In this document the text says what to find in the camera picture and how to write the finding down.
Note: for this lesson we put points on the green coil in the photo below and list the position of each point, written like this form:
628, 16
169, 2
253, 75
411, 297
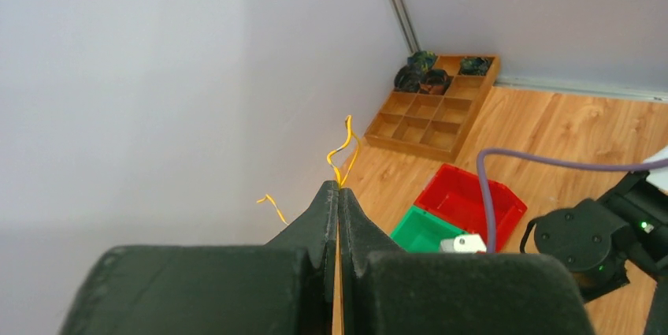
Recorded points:
422, 60
474, 66

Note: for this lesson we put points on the red plastic bin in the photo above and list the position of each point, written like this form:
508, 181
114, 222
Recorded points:
454, 195

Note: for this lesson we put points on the green plastic bin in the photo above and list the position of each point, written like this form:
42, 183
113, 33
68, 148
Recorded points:
420, 231

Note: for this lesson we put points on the dark coil middle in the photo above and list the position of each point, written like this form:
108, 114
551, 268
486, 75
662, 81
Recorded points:
435, 82

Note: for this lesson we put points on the black coil top left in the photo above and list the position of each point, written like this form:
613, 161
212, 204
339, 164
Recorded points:
408, 79

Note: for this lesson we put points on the green coil lower right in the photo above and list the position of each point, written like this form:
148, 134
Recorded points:
474, 66

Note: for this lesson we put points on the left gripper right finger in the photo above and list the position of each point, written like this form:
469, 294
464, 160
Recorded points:
386, 290

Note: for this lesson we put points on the green coil top right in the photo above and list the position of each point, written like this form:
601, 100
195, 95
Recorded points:
422, 60

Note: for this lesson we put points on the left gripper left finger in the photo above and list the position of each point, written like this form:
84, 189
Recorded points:
282, 287

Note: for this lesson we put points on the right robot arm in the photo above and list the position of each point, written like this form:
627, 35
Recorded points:
595, 239

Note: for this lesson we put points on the wooden compartment tray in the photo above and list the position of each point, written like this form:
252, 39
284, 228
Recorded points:
434, 124

